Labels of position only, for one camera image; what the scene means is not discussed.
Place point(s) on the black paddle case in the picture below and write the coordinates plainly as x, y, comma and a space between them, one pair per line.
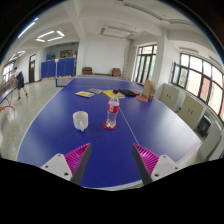
127, 92

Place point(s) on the black-framed glass door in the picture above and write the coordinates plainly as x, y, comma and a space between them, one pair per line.
145, 64

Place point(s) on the person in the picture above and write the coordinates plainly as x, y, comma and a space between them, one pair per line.
19, 80

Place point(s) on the red-legged table tennis table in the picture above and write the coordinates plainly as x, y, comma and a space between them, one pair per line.
5, 95

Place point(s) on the white mug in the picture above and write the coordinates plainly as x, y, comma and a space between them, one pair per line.
80, 119

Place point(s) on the white cabinet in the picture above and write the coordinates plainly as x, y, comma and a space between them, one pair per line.
211, 140
191, 111
170, 96

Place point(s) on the ceiling air conditioner unit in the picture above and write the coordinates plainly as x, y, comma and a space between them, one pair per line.
117, 31

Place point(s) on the grey booklet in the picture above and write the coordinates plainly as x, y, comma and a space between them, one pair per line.
94, 90

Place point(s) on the brown cardboard box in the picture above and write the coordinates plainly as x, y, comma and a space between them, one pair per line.
149, 89

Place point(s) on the yellow and blue booklet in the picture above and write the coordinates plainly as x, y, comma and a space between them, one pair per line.
84, 94

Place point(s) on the black-framed window row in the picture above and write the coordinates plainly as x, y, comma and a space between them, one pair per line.
200, 81

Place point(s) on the red table tennis paddle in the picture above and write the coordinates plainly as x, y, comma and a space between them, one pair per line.
135, 92
142, 98

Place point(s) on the low wooden side table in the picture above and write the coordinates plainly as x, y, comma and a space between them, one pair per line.
101, 74

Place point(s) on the dark brown door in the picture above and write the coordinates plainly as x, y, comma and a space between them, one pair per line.
32, 68

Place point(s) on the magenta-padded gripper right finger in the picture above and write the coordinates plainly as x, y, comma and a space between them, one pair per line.
148, 159

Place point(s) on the ceiling lights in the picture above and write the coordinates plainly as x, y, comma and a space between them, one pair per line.
50, 36

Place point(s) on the black bin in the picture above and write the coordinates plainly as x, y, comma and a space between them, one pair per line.
204, 126

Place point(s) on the clear red-label water bottle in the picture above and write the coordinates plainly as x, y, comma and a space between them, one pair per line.
112, 108

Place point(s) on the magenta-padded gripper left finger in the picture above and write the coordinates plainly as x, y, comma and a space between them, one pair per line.
76, 159

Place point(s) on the brown armchair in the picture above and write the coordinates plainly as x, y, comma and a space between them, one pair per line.
116, 72
87, 70

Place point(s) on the yellow book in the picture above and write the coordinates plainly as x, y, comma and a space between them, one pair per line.
109, 93

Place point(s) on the blue partition screens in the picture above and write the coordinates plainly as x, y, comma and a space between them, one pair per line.
58, 67

